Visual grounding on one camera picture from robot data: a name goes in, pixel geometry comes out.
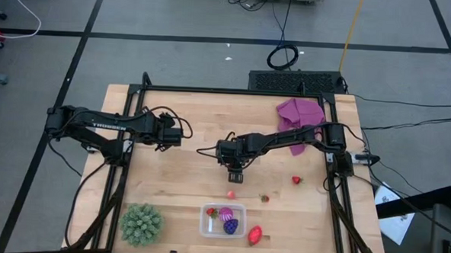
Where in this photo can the black computer case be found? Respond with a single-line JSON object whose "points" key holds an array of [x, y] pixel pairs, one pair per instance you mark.
{"points": [[296, 82]]}

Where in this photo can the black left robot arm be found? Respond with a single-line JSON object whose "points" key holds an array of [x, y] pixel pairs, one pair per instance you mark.
{"points": [[96, 124]]}

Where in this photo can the large red strawberry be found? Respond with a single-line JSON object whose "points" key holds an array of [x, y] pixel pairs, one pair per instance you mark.
{"points": [[255, 235]]}

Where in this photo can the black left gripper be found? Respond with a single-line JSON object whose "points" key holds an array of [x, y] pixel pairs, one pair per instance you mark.
{"points": [[170, 133]]}

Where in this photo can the green artificial plant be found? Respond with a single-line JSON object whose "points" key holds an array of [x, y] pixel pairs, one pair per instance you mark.
{"points": [[141, 224]]}

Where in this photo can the small red strawberry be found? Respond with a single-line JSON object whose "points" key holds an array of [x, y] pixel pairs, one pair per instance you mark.
{"points": [[211, 212], [264, 198], [296, 180]]}

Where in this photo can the purple cloth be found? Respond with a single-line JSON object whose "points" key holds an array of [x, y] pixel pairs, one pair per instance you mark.
{"points": [[300, 112]]}

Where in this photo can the small pink peach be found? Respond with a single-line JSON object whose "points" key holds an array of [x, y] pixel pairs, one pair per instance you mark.
{"points": [[230, 195]]}

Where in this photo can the purple grape bunch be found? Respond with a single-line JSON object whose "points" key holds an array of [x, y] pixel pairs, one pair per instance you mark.
{"points": [[230, 226]]}

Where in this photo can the white printed paper sheet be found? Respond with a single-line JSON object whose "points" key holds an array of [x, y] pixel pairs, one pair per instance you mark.
{"points": [[394, 225]]}

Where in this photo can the clear plastic tupperware container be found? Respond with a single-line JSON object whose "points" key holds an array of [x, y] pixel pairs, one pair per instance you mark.
{"points": [[211, 229]]}

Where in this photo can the black desk bar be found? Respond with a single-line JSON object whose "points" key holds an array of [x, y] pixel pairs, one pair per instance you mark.
{"points": [[413, 203]]}

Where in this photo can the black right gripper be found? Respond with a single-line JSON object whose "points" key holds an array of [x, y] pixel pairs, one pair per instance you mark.
{"points": [[230, 150]]}

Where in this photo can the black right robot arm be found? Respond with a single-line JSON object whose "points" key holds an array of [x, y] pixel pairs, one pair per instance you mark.
{"points": [[286, 137]]}

